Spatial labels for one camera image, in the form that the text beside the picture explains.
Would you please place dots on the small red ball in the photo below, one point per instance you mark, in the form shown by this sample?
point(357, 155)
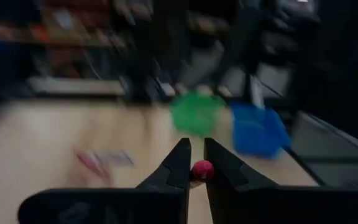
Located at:
point(202, 170)

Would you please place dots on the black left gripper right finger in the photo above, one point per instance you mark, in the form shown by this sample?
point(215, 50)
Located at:
point(225, 177)

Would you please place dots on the blue plastic basket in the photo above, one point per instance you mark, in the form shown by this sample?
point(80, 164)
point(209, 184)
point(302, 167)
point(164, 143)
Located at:
point(256, 130)

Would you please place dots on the green plastic basket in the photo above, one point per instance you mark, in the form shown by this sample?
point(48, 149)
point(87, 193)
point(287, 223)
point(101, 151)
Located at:
point(197, 113)

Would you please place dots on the grey crayon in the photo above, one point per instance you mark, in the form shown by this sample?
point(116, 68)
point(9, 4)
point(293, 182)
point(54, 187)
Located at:
point(113, 157)

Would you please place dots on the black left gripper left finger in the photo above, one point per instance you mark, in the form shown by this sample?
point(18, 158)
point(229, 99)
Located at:
point(172, 174)

